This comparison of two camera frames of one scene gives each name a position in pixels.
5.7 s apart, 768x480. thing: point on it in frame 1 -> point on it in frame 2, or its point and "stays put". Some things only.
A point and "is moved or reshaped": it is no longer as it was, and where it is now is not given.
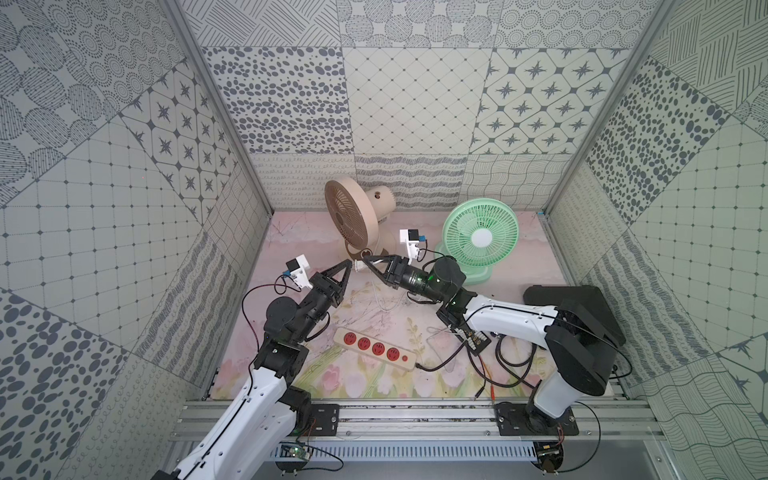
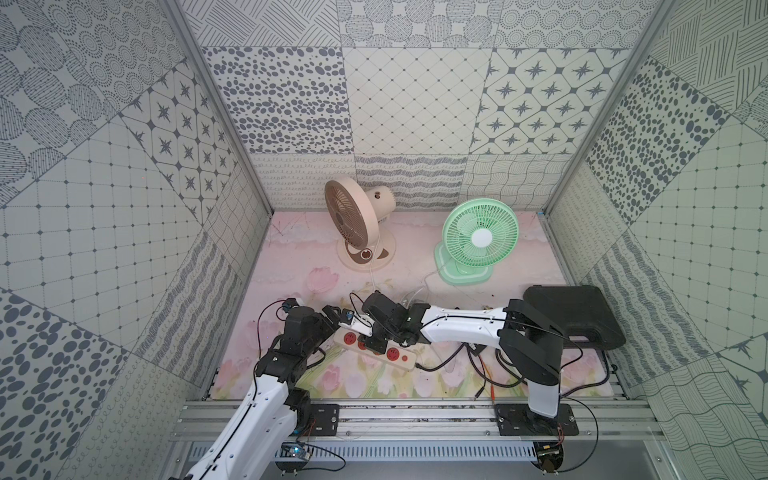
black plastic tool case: (591, 298) stays put
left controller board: (292, 457) stays put
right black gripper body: (410, 278) -> (380, 336)
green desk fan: (481, 234) stays put
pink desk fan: (359, 216) stays put
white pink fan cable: (378, 299) is moved or reshaped
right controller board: (550, 456) stays put
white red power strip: (375, 348) stays put
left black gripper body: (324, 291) -> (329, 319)
